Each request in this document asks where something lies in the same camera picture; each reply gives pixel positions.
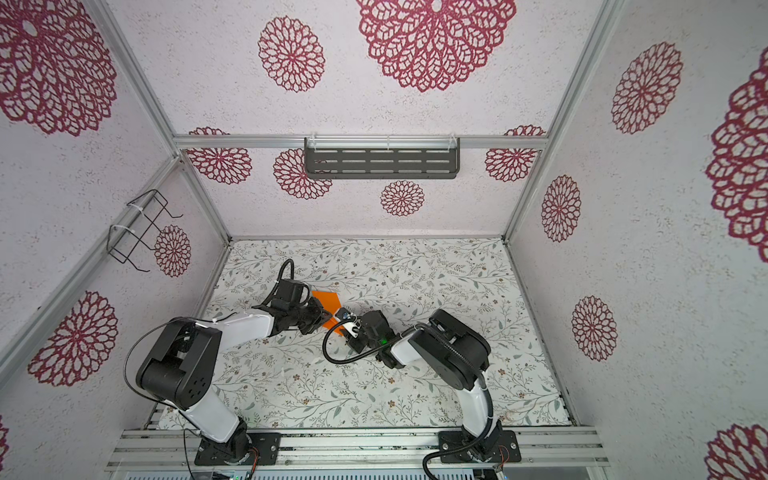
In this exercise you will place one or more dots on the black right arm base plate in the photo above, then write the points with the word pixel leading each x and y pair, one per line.
pixel 480 447

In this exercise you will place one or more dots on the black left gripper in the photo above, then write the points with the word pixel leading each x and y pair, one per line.
pixel 320 316

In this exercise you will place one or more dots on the grey slotted wall shelf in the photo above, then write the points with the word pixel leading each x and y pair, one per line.
pixel 382 160

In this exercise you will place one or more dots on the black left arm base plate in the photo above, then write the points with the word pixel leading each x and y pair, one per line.
pixel 244 448

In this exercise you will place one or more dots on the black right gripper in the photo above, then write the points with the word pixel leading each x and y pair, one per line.
pixel 352 342

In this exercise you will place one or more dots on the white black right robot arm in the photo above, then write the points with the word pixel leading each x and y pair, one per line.
pixel 458 354

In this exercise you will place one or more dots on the black wire wall basket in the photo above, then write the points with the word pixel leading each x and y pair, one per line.
pixel 124 238

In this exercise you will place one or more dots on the orange square paper sheet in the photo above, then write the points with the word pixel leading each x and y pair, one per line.
pixel 331 303

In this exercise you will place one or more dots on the aluminium front rail frame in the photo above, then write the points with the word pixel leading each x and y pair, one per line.
pixel 337 449

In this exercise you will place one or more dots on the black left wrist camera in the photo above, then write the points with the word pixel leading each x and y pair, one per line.
pixel 287 292

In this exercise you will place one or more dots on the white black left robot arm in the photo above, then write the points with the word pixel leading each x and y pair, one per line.
pixel 180 366

